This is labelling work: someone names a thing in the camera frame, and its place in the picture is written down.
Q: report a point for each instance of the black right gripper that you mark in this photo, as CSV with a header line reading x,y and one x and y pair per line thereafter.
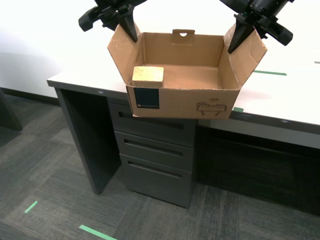
x,y
267,10

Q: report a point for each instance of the brown cardboard box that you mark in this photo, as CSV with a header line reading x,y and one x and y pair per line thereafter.
x,y
182,105

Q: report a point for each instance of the green tape piece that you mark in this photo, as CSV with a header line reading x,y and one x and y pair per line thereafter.
x,y
238,109
270,73

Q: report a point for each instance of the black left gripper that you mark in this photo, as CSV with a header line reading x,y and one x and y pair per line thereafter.
x,y
117,4

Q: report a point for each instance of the short green floor tape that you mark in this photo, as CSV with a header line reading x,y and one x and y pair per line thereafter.
x,y
31,207

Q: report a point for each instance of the dark desk back panel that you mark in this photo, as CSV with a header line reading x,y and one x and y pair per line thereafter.
x,y
250,170

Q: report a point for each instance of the long green floor tape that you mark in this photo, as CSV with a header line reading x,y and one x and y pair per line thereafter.
x,y
95,232

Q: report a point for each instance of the dark gray desk side panel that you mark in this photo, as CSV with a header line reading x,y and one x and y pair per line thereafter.
x,y
100,150

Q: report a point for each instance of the dark furniture panel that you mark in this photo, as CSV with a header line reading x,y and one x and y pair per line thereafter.
x,y
7,112

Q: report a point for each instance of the light wooden block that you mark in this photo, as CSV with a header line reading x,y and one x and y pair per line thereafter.
x,y
147,75

